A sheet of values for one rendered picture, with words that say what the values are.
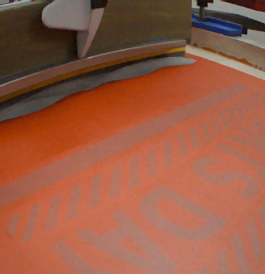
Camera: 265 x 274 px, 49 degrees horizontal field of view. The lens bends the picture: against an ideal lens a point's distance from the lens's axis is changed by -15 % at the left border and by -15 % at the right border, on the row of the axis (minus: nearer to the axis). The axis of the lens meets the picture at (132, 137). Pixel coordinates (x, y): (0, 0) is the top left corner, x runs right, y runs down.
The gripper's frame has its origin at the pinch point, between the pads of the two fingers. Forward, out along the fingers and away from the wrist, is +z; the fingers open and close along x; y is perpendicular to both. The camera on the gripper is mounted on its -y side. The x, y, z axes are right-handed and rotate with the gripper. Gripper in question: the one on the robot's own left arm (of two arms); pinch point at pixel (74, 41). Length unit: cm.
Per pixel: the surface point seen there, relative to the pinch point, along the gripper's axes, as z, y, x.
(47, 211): 4.8, 12.0, 14.3
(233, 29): 0.0, -27.5, 3.1
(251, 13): 8, -200, -68
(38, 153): 4.8, 9.3, 9.0
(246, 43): 1.4, -25.6, 6.7
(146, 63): 4.1, -9.1, 1.3
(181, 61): 4.5, -15.0, 2.0
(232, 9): 8, -200, -86
